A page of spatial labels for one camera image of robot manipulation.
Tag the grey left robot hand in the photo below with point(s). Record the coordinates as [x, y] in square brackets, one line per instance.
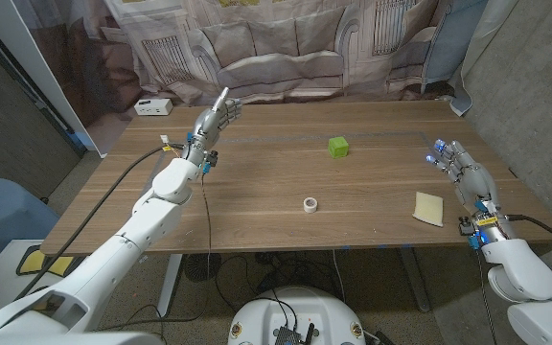
[206, 129]

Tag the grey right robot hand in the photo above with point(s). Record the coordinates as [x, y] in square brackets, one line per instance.
[477, 184]

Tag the pale yellow sponge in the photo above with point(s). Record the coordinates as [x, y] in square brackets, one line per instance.
[428, 208]

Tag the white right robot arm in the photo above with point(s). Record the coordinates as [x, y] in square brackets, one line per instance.
[530, 278]

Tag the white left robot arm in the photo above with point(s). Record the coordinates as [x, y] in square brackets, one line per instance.
[122, 244]

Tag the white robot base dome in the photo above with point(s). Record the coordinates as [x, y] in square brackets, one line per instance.
[295, 311]

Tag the white tape roll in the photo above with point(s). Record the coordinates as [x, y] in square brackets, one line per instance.
[310, 205]

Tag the green cube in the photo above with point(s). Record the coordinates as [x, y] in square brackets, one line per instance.
[338, 147]

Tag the white power strip box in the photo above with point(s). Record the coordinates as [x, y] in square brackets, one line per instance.
[153, 107]

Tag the printed sofa backdrop cloth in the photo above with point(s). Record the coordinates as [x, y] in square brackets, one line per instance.
[276, 52]

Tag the grey table leg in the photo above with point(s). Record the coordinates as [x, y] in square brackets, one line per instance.
[414, 282]

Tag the pale grey hanging cloth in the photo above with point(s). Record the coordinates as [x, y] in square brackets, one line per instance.
[477, 48]

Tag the black round floor fan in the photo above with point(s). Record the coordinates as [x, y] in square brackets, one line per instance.
[199, 267]

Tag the white table leg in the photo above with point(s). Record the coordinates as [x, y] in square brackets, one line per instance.
[169, 282]

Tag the white leaning panel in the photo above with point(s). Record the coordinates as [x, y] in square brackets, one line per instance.
[31, 62]

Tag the white floor base yellow pad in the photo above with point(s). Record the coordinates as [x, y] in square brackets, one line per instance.
[3, 268]

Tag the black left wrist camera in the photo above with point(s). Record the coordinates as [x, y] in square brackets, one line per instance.
[212, 158]

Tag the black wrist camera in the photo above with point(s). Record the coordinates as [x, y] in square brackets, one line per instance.
[466, 226]
[212, 158]

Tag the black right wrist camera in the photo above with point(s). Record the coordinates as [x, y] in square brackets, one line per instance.
[466, 226]

